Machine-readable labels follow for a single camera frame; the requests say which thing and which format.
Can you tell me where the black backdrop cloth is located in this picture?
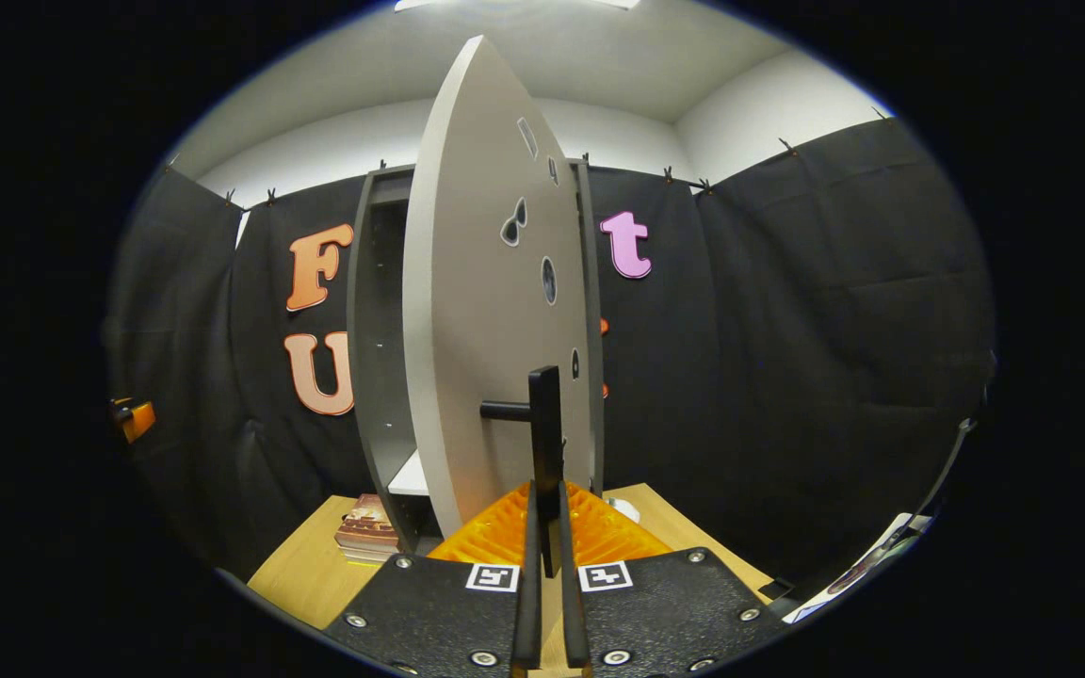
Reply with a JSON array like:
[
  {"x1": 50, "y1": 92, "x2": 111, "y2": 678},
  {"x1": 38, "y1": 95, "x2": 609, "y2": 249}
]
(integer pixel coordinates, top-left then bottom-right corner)
[{"x1": 105, "y1": 118, "x2": 1000, "y2": 613}]

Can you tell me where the ceiling light panel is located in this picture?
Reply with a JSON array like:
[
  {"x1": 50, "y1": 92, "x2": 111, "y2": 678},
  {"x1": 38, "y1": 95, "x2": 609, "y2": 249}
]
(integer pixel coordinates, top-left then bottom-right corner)
[{"x1": 395, "y1": 0, "x2": 642, "y2": 12}]

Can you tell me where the white printed paper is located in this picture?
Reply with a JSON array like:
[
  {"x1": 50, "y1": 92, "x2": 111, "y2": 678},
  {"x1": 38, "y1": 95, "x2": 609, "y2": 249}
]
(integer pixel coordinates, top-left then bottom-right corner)
[{"x1": 783, "y1": 513, "x2": 934, "y2": 624}]

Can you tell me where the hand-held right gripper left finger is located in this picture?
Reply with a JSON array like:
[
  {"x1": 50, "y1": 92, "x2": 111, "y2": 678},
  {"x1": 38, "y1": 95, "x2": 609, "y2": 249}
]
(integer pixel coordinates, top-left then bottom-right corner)
[{"x1": 324, "y1": 480, "x2": 543, "y2": 674}]

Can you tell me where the row of black clips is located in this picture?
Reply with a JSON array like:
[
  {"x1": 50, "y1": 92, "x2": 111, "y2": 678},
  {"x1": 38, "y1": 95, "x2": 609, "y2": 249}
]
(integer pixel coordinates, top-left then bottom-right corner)
[{"x1": 166, "y1": 106, "x2": 887, "y2": 205}]

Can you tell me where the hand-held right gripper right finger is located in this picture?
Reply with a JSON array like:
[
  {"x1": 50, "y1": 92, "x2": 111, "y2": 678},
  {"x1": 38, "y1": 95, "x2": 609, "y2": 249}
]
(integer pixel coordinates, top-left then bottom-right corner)
[{"x1": 557, "y1": 480, "x2": 788, "y2": 674}]

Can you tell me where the grey cabinet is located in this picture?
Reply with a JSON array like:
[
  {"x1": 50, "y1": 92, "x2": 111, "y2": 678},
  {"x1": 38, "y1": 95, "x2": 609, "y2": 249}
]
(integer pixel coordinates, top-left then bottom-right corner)
[{"x1": 347, "y1": 160, "x2": 606, "y2": 557}]

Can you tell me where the beige cabinet door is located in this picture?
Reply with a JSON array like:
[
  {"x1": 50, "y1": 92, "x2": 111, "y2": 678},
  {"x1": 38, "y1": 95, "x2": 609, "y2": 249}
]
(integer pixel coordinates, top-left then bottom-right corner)
[{"x1": 403, "y1": 36, "x2": 600, "y2": 577}]

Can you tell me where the black cable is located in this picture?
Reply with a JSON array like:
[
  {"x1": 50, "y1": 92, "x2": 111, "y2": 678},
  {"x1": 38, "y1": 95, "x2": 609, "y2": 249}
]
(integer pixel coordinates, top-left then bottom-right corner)
[{"x1": 919, "y1": 419, "x2": 977, "y2": 519}]

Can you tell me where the brown cover book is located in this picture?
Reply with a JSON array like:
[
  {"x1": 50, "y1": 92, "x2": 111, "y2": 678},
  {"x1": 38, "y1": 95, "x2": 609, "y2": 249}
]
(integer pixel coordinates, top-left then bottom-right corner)
[{"x1": 336, "y1": 494, "x2": 401, "y2": 540}]

